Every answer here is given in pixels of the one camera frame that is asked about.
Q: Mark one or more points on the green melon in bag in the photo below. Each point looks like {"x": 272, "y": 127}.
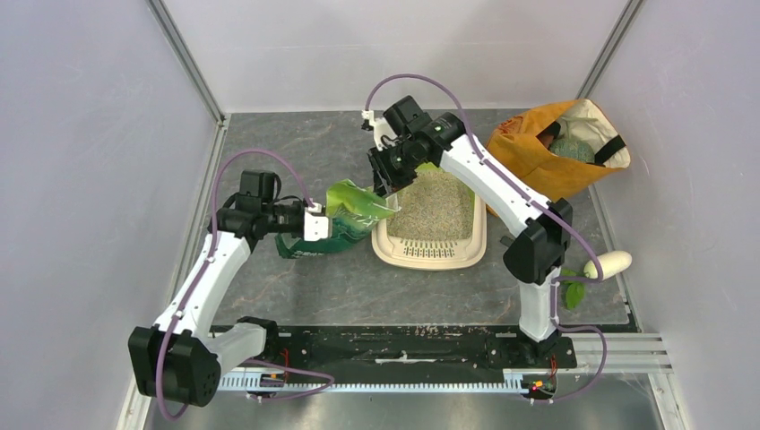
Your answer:
{"x": 566, "y": 146}

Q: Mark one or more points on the orange tote bag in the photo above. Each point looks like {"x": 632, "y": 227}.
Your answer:
{"x": 517, "y": 145}

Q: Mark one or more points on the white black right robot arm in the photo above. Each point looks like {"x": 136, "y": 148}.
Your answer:
{"x": 407, "y": 137}

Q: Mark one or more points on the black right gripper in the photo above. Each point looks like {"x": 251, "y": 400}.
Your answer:
{"x": 384, "y": 181}

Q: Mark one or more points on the green cat litter bag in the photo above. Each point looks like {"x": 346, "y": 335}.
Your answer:
{"x": 353, "y": 211}

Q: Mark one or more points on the beige green litter box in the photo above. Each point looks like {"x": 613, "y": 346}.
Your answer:
{"x": 437, "y": 224}

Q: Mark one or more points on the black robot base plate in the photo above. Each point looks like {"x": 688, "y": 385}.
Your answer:
{"x": 418, "y": 353}

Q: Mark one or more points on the white radish with leaves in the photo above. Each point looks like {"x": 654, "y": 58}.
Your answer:
{"x": 611, "y": 264}

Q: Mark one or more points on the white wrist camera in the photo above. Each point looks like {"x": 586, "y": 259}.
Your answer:
{"x": 316, "y": 224}
{"x": 377, "y": 126}

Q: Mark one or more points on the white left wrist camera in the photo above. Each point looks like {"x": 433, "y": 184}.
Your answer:
{"x": 316, "y": 224}

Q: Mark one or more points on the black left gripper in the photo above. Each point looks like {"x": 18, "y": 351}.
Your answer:
{"x": 301, "y": 209}

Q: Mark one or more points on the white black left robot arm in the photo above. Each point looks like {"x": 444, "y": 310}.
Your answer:
{"x": 208, "y": 285}

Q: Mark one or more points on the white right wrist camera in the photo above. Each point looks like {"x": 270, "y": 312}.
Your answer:
{"x": 377, "y": 126}

